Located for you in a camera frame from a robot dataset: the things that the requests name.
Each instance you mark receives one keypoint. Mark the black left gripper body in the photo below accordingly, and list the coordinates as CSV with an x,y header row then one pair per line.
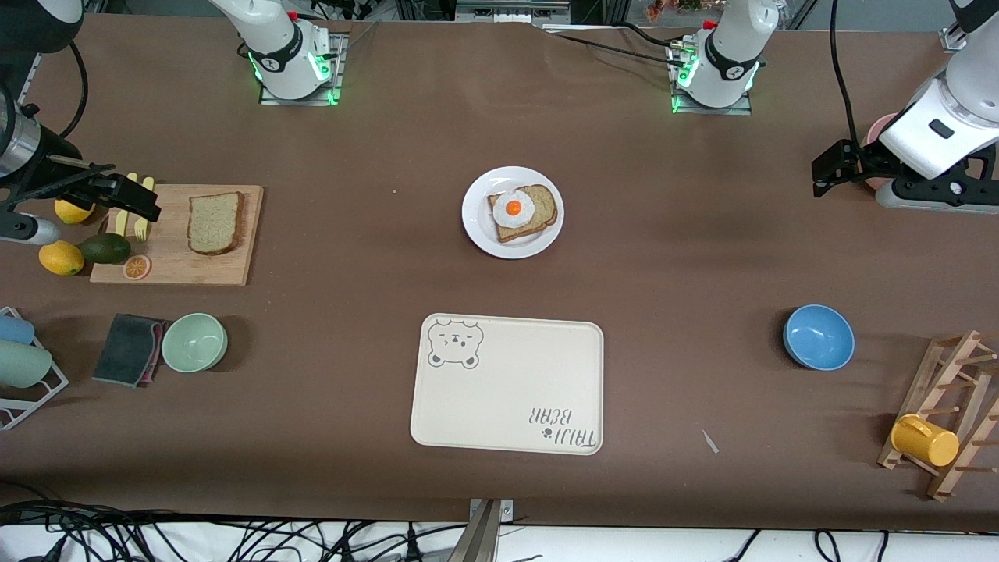
x,y
868,161

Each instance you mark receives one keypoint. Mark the brown crust bread slice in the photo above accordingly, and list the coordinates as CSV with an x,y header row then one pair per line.
x,y
212,226
542,211

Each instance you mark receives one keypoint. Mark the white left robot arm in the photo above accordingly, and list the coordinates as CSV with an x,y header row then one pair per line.
x,y
734,47

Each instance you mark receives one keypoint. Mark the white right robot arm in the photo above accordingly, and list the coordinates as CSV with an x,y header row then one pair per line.
x,y
281,47

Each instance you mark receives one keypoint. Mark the white round plate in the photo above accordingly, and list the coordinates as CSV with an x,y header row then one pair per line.
x,y
478,222

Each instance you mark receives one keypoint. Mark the yellow lemon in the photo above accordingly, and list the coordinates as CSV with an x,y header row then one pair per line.
x,y
72,212
61,257

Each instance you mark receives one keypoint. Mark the pale yellow plastic knife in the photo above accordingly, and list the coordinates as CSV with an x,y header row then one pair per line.
x,y
121,225

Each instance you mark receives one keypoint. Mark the pink bowl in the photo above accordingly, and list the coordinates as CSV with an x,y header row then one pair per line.
x,y
880,129

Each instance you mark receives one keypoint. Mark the pale yellow plastic fork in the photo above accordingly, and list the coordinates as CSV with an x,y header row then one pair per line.
x,y
141,230

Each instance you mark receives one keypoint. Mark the green avocado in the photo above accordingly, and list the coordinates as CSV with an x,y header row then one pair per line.
x,y
105,248

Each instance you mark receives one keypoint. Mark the orange fruit slice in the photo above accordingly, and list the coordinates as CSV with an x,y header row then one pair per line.
x,y
136,268

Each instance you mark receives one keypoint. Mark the bamboo cutting board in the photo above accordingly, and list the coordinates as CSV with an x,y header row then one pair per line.
x,y
172,265

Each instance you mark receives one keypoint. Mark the light blue cup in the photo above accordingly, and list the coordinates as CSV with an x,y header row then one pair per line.
x,y
15,329

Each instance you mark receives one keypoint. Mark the dark grey pink cloth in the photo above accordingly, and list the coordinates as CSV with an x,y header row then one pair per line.
x,y
125,350

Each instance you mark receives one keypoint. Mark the mint green bowl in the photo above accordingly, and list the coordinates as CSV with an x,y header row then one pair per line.
x,y
193,343

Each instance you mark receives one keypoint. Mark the blue bowl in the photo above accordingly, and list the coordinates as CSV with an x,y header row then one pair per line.
x,y
819,339

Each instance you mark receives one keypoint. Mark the pale green cup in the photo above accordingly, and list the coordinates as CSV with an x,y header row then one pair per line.
x,y
23,364

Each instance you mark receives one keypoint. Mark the orange artificial flowers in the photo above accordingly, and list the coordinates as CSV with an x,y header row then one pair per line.
x,y
671,8

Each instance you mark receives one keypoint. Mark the wooden mug rack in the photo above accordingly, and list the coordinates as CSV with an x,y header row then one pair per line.
x,y
930,386

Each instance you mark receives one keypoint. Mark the yellow mug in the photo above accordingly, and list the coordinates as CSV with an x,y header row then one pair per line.
x,y
925,443

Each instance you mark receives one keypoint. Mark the small white paper scrap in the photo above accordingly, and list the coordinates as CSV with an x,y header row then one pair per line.
x,y
709,441

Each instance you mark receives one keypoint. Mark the fried egg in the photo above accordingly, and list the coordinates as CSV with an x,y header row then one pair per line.
x,y
513,208

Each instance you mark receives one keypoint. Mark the cream bear print tray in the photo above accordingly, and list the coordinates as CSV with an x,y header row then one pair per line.
x,y
507,390

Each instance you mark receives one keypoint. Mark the aluminium table edge rail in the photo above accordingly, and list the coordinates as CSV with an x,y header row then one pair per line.
x,y
30,78

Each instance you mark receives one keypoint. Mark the aluminium corner bracket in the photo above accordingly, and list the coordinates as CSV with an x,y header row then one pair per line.
x,y
952,39

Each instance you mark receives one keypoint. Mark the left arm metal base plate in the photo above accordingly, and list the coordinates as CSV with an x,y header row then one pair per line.
x,y
679,105

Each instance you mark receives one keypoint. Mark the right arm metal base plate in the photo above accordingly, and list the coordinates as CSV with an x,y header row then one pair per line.
x,y
339,78

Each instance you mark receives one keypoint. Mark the grey metal frame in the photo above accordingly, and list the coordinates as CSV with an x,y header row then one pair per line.
x,y
507,9

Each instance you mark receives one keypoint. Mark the grey metal bracket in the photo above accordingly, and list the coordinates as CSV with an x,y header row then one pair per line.
x,y
488,515

